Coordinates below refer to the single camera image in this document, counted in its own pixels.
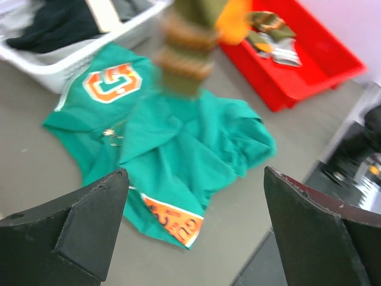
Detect green jersey shirt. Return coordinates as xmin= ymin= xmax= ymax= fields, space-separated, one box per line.
xmin=43 ymin=43 xmax=276 ymax=248

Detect cream cloth strip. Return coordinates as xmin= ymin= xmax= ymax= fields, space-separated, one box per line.
xmin=85 ymin=0 xmax=123 ymax=33

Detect red plastic bin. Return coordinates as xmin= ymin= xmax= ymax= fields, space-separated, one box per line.
xmin=220 ymin=1 xmax=366 ymax=112

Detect olive orange striped sock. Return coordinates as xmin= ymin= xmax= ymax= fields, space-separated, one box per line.
xmin=246 ymin=11 xmax=296 ymax=53

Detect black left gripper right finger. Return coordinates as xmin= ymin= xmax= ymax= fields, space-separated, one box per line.
xmin=264 ymin=166 xmax=380 ymax=285

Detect grey cloth in basket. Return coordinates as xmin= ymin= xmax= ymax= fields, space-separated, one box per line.
xmin=112 ymin=0 xmax=153 ymax=22

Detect white plastic laundry basket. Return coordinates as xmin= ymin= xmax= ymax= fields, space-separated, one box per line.
xmin=1 ymin=1 xmax=171 ymax=94

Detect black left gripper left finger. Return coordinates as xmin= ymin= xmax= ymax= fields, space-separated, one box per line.
xmin=1 ymin=169 xmax=129 ymax=285

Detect black clothes in basket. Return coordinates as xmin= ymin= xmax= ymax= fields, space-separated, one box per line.
xmin=6 ymin=1 xmax=101 ymax=54

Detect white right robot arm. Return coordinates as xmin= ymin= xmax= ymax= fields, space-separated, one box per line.
xmin=305 ymin=82 xmax=380 ymax=213

